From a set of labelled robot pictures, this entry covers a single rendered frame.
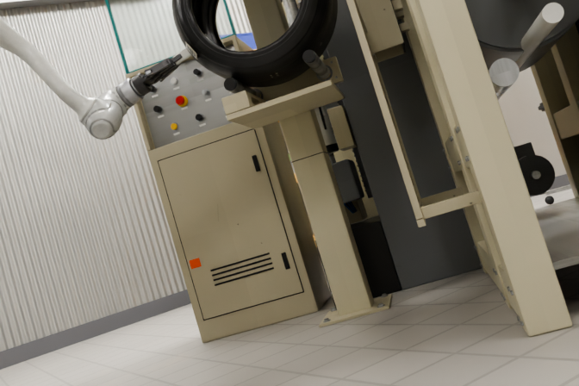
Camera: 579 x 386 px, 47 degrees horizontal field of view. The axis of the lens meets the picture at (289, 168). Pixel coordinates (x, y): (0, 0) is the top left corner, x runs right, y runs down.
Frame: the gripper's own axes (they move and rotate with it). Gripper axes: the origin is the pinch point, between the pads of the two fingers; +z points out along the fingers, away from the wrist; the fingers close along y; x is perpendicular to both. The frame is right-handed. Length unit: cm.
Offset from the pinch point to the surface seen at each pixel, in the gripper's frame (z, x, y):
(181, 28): 6.8, -4.5, -10.3
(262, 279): -34, 82, 60
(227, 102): 7.0, 25.9, -10.6
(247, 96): 13.8, 28.3, -10.2
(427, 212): 44, 89, -59
